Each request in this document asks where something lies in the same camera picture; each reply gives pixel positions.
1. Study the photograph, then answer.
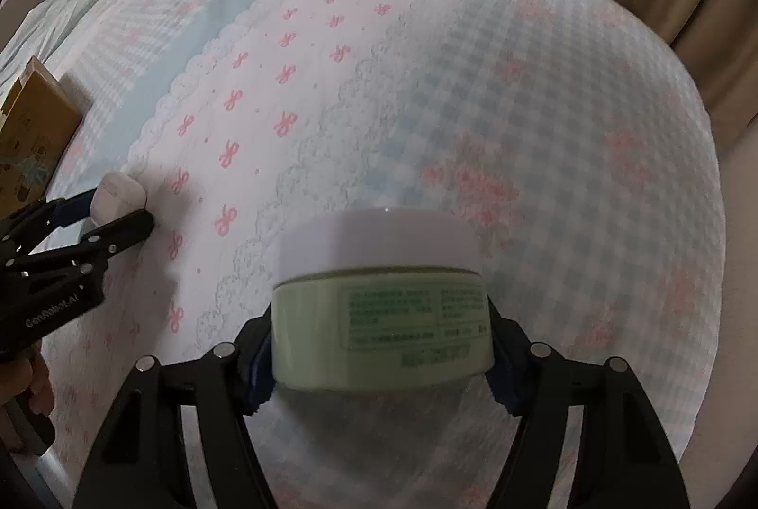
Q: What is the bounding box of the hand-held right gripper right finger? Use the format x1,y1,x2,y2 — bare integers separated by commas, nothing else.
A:
482,299,692,509

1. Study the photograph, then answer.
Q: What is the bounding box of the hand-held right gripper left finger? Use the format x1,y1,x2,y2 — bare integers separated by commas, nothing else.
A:
71,303,280,509

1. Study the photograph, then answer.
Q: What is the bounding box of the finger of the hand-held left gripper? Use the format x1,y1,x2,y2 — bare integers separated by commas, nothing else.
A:
18,209,156,276
0,188,99,252

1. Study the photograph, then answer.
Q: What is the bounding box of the white bottle with black print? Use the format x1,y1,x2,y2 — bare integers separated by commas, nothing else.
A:
89,173,149,227

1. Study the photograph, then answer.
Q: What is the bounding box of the shallow cardboard box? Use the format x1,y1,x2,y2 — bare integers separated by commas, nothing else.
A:
0,57,84,217

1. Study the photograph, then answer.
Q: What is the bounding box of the white lidded cream jar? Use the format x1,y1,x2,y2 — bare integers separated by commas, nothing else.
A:
271,209,495,390

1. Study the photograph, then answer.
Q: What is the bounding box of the person's left hand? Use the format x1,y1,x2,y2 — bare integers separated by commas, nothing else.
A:
0,352,54,409

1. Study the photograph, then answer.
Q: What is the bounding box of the checked floral bed sheet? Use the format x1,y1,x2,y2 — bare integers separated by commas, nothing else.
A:
0,0,729,509

